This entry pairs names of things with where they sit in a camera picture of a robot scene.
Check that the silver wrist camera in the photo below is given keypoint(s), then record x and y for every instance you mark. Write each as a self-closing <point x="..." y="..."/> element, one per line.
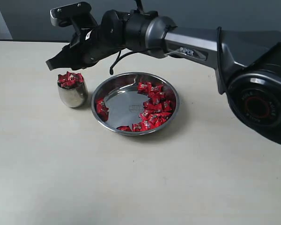
<point x="69" y="12"/>

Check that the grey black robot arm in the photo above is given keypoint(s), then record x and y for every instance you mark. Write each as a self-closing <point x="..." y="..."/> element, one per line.
<point x="247" y="64"/>

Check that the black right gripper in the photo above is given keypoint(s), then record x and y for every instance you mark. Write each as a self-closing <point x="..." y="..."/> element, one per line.
<point x="92" y="46"/>

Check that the stainless steel cup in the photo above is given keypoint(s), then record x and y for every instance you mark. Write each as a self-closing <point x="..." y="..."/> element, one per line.
<point x="74" y="96"/>

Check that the round stainless steel plate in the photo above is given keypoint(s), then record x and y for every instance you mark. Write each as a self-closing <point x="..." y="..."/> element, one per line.
<point x="127" y="108"/>

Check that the red candy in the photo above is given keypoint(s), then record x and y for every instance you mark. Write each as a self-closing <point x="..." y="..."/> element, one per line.
<point x="144" y="88"/>
<point x="101" y="109"/>
<point x="146" y="125"/>
<point x="73" y="79"/>
<point x="62" y="79"/>
<point x="162" y="115"/>
<point x="156" y="90"/>

